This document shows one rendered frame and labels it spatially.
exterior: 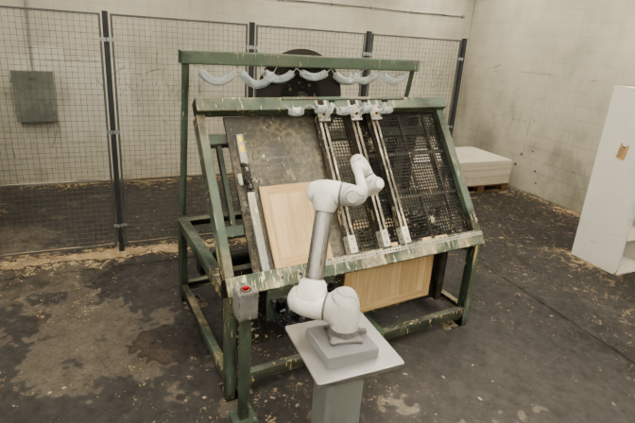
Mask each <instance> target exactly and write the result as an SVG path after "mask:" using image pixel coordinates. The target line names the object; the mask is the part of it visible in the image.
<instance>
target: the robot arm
mask: <svg viewBox="0 0 635 423"><path fill-rule="evenodd" d="M351 166H352V171H353V173H354V176H355V181H356V185H354V184H350V183H346V182H340V181H337V180H329V179H320V180H315V181H313V182H311V183H310V184H309V185H308V187H307V192H306V194H307V198H308V199H309V200H310V201H311V202H313V208H314V210H316V211H315V217H314V223H313V229H312V235H311V243H310V249H309V255H308V262H307V268H306V274H305V277H303V278H302V279H301V280H300V283H299V285H298V286H294V287H293V288H292V289H291V291H290V292H289V294H288V299H287V303H288V306H289V308H290V309H291V310H292V311H293V312H294V313H297V314H299V315H301V316H304V317H307V318H311V319H316V320H322V321H325V322H327V323H328V324H330V325H325V326H324V329H325V330H326V332H327V335H328V337H329V340H330V345H331V346H337V345H351V344H358V345H362V344H363V339H362V338H361V337H360V335H362V334H366V333H367V330H366V329H364V328H358V324H359V317H360V303H359V298H358V295H357V293H356V292H355V291H354V290H353V289H352V288H350V287H347V286H342V287H338V288H336V289H334V290H333V291H332V292H331V293H329V292H327V284H326V282H325V281H324V279H323V277H324V270H325V263H326V258H327V251H328V244H329V239H330V232H331V225H332V220H333V213H334V212H335V211H336V208H337V206H353V207H355V206H359V205H361V204H363V203H364V202H365V201H366V199H367V197H369V196H371V195H376V194H378V193H379V192H380V191H381V190H382V189H383V188H384V186H385V183H384V181H383V180H382V179H381V178H378V177H376V176H375V175H374V174H373V172H372V170H371V168H370V166H369V163H368V162H367V160H366V159H365V158H364V157H363V156H362V155H361V154H355V155H353V156H352V157H351Z"/></svg>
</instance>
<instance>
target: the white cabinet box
mask: <svg viewBox="0 0 635 423"><path fill-rule="evenodd" d="M571 254H573V255H575V256H577V257H578V258H580V259H582V260H584V261H586V262H589V263H591V264H593V265H595V266H597V267H599V268H601V269H603V270H605V271H607V272H609V273H611V274H612V275H616V276H618V275H622V274H626V273H631V272H635V87H634V86H614V89H613V93H612V97H611V100H610V104H609V111H608V114H607V118H606V122H605V125H604V129H603V133H602V137H601V140H600V144H599V147H598V151H597V155H596V159H595V162H594V166H593V169H592V176H591V180H590V184H589V187H588V191H587V194H586V198H585V202H584V206H583V210H582V213H581V216H580V220H579V224H578V228H577V232H576V235H575V241H574V245H573V249H572V253H571Z"/></svg>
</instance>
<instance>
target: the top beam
mask: <svg viewBox="0 0 635 423"><path fill-rule="evenodd" d="M332 103H333V104H335V106H334V110H333V112H332V114H337V113H338V112H337V113H336V108H338V107H347V106H348V104H347V100H335V102H332ZM396 103H397V105H396V106H395V107H394V108H393V106H394V105H395V104H396ZM307 105H309V106H307ZM310 105H312V106H313V107H315V102H314V100H291V101H282V98H281V97H196V98H195V99H194V101H193V104H192V107H193V113H194V116H195V117H196V115H197V114H205V117H222V116H265V115H289V114H288V109H290V108H291V107H294V108H298V107H302V108H303V109H304V108H305V107H306V106H307V107H306V108H305V109H304V114H303V115H307V114H316V113H315V111H314V108H313V107H311V106H310ZM386 106H391V107H392V108H393V109H394V111H393V112H433V111H434V110H443V109H445V108H446V103H445V100H444V98H443V97H404V98H403V100H387V102H386Z"/></svg>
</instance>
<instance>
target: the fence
mask: <svg viewBox="0 0 635 423"><path fill-rule="evenodd" d="M237 136H242V140H243V142H242V143H238V138H237ZM234 139H235V144H236V149H237V154H238V159H239V164H241V162H244V163H249V162H248V157H247V152H246V148H245V143H244V138H243V134H235V136H234ZM239 145H243V146H244V149H245V152H240V147H239ZM240 169H241V174H242V178H243V183H244V181H245V178H244V173H243V168H242V167H241V166H240ZM244 188H245V193H246V198H247V202H248V203H249V209H250V212H249V217H250V222H251V226H252V231H253V236H254V241H255V245H256V250H257V255H258V261H259V265H260V270H261V272H263V271H267V270H270V269H269V264H268V259H267V254H266V246H265V241H264V236H263V232H262V227H261V222H260V217H259V213H258V209H257V204H256V199H255V194H254V192H249V193H248V192H247V187H246V185H245V183H244Z"/></svg>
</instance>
